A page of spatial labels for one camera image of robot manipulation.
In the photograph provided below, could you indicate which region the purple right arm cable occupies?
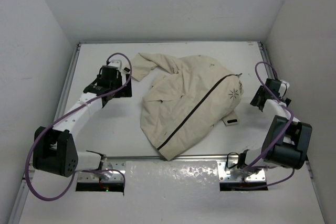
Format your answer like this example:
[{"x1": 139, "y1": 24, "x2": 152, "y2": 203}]
[{"x1": 230, "y1": 61, "x2": 296, "y2": 190}]

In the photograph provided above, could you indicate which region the cream jacket with black lining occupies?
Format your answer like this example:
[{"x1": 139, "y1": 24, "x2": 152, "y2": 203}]
[{"x1": 131, "y1": 52, "x2": 244, "y2": 161}]

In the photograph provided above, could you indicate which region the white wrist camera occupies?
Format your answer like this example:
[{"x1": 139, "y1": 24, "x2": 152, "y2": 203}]
[
  {"x1": 107, "y1": 59, "x2": 131, "y2": 74},
  {"x1": 278, "y1": 79, "x2": 290, "y2": 98}
]

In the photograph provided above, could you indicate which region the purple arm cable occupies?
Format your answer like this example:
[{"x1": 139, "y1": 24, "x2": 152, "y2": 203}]
[
  {"x1": 230, "y1": 61, "x2": 296, "y2": 190},
  {"x1": 25, "y1": 52, "x2": 132, "y2": 201}
]

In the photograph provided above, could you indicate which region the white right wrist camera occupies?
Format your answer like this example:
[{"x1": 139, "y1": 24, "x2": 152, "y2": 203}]
[{"x1": 278, "y1": 79, "x2": 290, "y2": 98}]

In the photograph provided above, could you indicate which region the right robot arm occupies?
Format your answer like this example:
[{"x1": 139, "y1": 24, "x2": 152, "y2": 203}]
[{"x1": 237, "y1": 78, "x2": 312, "y2": 172}]

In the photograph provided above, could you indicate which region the white foreground cover panel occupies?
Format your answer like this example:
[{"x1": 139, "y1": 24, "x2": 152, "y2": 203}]
[{"x1": 20, "y1": 168, "x2": 324, "y2": 223}]

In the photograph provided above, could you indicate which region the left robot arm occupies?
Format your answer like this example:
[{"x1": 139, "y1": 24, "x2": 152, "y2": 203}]
[{"x1": 33, "y1": 60, "x2": 132, "y2": 177}]

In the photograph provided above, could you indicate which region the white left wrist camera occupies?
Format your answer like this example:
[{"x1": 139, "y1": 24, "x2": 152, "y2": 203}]
[{"x1": 107, "y1": 59, "x2": 131, "y2": 74}]

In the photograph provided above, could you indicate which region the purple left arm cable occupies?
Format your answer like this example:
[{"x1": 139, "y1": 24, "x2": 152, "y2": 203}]
[{"x1": 25, "y1": 52, "x2": 132, "y2": 201}]

